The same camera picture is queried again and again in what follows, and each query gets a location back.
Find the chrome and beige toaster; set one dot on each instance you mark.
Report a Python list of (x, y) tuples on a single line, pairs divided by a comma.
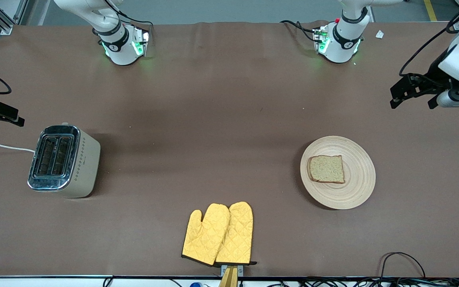
[(84, 163)]

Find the wooden stick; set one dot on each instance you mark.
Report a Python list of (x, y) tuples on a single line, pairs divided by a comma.
[(229, 279)]

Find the round wooden plate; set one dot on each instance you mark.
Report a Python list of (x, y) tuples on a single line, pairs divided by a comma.
[(357, 191)]

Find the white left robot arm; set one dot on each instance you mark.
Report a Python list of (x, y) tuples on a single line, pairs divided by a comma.
[(343, 44)]

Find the small metal bracket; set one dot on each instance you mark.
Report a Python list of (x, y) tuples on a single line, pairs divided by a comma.
[(240, 270)]

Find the brown toast slice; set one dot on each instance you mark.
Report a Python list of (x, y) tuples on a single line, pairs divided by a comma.
[(327, 169)]

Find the green-lit base connector board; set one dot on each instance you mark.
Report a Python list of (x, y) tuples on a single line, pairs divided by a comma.
[(140, 42), (321, 40)]

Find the brown table cover sheet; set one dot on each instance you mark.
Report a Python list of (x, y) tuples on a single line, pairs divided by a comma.
[(213, 139)]

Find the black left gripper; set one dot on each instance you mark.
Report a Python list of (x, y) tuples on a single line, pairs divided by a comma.
[(438, 71)]

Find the yellow quilted oven mitt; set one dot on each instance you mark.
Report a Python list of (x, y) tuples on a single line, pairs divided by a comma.
[(205, 235), (237, 235)]

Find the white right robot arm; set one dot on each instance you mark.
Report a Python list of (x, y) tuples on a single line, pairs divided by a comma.
[(120, 48)]

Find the white paper scrap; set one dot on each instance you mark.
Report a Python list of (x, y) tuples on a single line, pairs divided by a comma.
[(379, 34)]

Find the small blue object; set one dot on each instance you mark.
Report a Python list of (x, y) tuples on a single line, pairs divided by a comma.
[(196, 284)]

